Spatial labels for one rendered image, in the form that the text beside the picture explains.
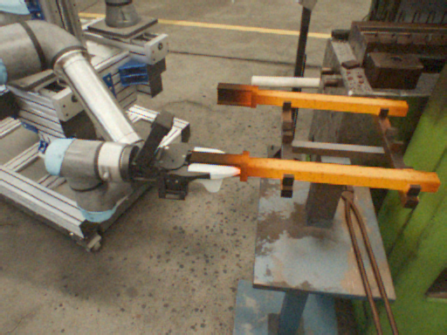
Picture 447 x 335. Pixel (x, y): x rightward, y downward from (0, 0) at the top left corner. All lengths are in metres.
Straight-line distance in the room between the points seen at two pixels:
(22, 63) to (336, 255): 0.83
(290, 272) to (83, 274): 1.12
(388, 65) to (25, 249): 1.67
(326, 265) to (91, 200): 0.52
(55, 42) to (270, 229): 0.67
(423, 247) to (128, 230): 1.28
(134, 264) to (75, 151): 1.05
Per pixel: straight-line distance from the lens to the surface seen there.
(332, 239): 0.88
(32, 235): 1.96
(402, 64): 1.03
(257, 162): 0.62
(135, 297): 1.60
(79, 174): 0.70
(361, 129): 1.06
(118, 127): 0.82
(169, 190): 0.66
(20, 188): 1.87
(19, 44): 0.93
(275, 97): 0.81
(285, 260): 0.82
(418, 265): 1.14
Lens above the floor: 1.38
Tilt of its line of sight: 42 degrees down
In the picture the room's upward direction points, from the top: straight up
